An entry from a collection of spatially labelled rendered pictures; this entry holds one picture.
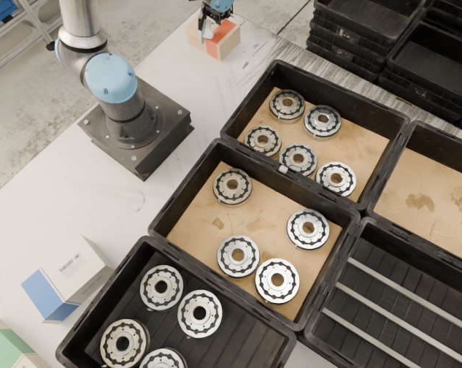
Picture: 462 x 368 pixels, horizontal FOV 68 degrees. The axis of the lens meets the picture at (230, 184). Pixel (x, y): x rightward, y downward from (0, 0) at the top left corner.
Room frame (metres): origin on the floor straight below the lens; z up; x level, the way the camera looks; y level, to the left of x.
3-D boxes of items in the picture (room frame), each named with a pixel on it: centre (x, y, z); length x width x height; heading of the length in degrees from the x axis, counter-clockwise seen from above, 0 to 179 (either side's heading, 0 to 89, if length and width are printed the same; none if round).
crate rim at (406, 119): (0.46, -0.23, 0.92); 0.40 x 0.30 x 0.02; 51
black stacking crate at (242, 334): (0.00, 0.15, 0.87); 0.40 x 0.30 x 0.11; 51
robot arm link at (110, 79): (0.64, 0.27, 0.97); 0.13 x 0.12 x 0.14; 37
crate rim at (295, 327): (0.23, -0.04, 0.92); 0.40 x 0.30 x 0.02; 51
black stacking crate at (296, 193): (0.23, -0.04, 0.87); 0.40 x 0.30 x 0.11; 51
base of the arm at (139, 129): (0.63, 0.27, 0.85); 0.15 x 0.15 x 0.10
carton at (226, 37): (1.03, 0.00, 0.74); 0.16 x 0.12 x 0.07; 46
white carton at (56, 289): (0.19, 0.47, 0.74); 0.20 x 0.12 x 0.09; 128
